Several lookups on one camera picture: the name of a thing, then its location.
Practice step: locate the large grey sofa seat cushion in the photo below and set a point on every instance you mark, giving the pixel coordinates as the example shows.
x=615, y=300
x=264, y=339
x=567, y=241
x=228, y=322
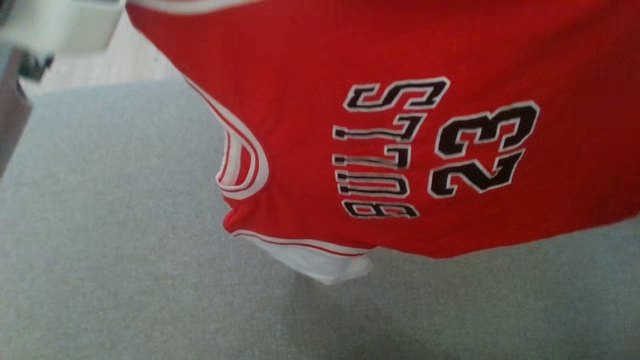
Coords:
x=125, y=280

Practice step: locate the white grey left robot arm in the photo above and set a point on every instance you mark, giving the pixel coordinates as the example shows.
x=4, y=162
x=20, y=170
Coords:
x=12, y=115

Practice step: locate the red white basketball jersey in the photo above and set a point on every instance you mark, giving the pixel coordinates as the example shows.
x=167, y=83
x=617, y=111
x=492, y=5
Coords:
x=400, y=125

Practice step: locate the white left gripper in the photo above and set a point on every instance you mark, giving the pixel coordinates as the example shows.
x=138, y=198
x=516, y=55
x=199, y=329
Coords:
x=65, y=25

